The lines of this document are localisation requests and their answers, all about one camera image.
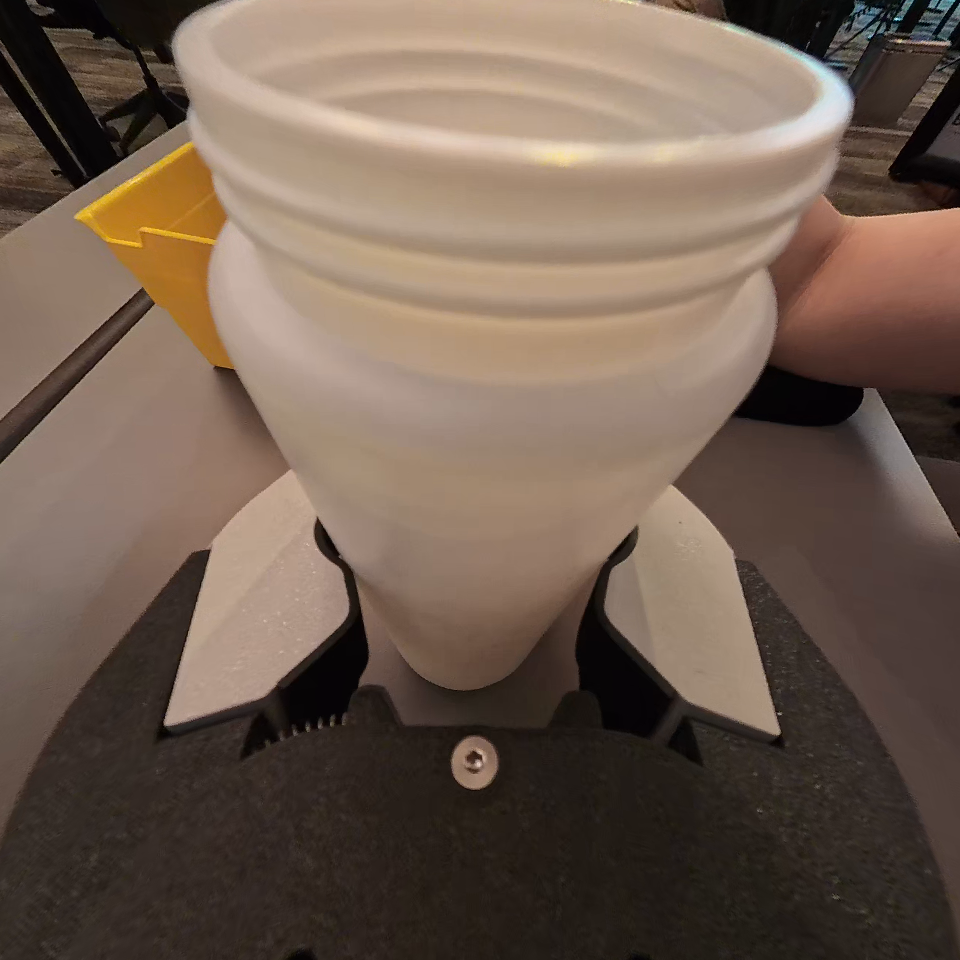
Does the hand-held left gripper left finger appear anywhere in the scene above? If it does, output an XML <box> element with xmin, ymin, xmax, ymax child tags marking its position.
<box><xmin>163</xmin><ymin>472</ymin><xmax>370</xmax><ymax>742</ymax></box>

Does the person's right forearm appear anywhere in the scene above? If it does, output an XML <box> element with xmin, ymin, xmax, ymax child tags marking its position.
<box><xmin>768</xmin><ymin>196</ymin><xmax>960</xmax><ymax>395</ymax></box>

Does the black framed sign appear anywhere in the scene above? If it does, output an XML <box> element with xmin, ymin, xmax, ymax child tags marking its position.
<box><xmin>888</xmin><ymin>71</ymin><xmax>960</xmax><ymax>189</ymax></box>

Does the black metal frame leg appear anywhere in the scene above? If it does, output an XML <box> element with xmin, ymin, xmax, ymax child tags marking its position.
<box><xmin>0</xmin><ymin>0</ymin><xmax>121</xmax><ymax>189</ymax></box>

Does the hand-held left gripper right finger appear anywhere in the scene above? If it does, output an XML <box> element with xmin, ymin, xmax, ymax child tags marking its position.
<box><xmin>576</xmin><ymin>483</ymin><xmax>783</xmax><ymax>744</ymax></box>

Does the yellow plastic bin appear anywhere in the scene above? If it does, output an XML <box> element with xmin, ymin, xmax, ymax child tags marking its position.
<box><xmin>75</xmin><ymin>142</ymin><xmax>235</xmax><ymax>370</ymax></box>

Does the black office chair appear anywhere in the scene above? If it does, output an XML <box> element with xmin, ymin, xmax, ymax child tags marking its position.
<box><xmin>97</xmin><ymin>0</ymin><xmax>189</xmax><ymax>151</ymax></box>

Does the white plastic bottle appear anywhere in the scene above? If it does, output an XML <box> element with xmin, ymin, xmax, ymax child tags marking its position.
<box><xmin>174</xmin><ymin>0</ymin><xmax>855</xmax><ymax>691</ymax></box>

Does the grey waste bin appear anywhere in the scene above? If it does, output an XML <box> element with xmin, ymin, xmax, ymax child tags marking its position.
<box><xmin>855</xmin><ymin>33</ymin><xmax>952</xmax><ymax>129</ymax></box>

